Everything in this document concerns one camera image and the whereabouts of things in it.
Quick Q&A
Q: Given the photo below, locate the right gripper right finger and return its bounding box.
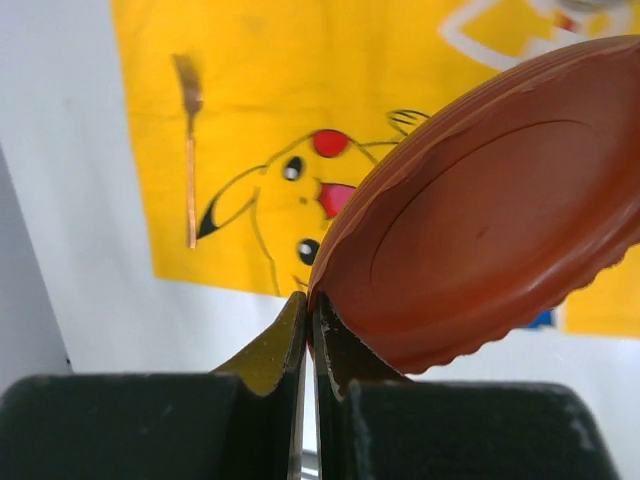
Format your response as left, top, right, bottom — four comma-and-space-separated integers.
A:
311, 296, 618, 479

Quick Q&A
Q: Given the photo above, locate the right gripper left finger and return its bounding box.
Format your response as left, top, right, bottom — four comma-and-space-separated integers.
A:
1, 292, 306, 479

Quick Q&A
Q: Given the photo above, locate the red plate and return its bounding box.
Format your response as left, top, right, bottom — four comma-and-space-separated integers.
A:
308, 35, 639, 374

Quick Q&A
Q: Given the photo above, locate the yellow Pikachu placemat cloth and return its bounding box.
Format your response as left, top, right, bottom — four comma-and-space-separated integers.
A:
111, 1, 639, 336

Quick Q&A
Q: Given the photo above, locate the copper fork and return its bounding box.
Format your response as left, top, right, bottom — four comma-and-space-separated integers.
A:
172, 54, 203, 249

